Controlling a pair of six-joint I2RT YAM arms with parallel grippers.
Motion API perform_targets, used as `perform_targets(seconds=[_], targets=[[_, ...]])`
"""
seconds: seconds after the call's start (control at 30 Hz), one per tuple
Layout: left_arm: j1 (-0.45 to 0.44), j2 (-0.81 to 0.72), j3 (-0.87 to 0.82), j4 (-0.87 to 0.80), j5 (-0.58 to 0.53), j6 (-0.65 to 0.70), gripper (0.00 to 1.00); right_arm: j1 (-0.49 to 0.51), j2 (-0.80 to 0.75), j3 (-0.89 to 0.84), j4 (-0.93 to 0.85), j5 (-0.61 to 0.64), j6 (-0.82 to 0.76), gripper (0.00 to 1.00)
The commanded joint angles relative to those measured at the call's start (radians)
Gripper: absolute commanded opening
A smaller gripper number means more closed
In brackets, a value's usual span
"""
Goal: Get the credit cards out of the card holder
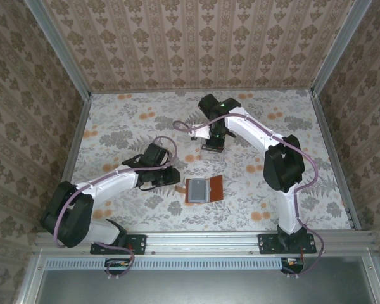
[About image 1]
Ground brown leather card holder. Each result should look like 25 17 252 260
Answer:
176 174 225 205

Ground floral patterned table cover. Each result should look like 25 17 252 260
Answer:
55 90 352 232

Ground black connector board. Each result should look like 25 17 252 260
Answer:
281 256 305 274
104 258 130 276

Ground grey steel sheet panel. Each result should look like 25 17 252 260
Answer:
36 269 376 304

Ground aluminium mounting rail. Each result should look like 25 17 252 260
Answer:
34 231 376 254

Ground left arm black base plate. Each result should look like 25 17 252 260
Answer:
90 234 146 256

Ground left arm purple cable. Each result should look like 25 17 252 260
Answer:
52 136 178 276

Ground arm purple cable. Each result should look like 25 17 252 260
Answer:
52 136 178 276
172 113 324 277

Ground grey slotted cable duct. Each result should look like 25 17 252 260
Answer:
45 256 305 270

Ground aluminium side rail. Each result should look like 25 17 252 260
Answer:
310 91 362 231
47 94 92 232

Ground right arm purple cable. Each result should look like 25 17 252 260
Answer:
172 113 324 277

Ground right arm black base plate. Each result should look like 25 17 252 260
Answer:
258 233 317 254

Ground aluminium upright frame post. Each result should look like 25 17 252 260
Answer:
23 0 92 99
312 0 373 96

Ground aluminium frame bar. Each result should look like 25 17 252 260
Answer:
12 253 47 304
364 253 380 304

